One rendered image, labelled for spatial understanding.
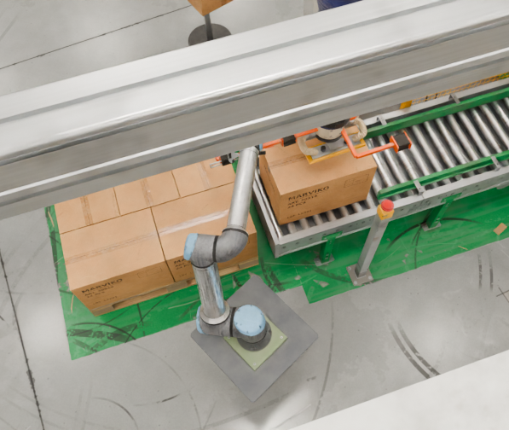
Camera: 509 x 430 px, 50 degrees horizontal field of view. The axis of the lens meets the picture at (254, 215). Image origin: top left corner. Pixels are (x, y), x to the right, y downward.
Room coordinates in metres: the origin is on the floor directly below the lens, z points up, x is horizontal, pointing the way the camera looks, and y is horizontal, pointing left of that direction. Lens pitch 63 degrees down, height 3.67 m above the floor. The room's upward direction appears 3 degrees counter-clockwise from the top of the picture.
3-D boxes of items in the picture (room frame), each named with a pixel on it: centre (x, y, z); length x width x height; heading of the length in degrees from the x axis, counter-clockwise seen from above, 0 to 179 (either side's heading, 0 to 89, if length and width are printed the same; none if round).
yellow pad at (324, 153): (1.71, -0.47, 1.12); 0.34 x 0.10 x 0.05; 107
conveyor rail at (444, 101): (2.32, -1.08, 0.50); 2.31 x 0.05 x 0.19; 106
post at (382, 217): (1.36, -0.73, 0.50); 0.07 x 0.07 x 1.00; 16
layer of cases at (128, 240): (1.80, 0.70, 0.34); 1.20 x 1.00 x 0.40; 106
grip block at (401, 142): (1.63, -0.80, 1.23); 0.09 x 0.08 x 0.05; 17
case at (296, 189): (1.78, -0.39, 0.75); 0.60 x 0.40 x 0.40; 105
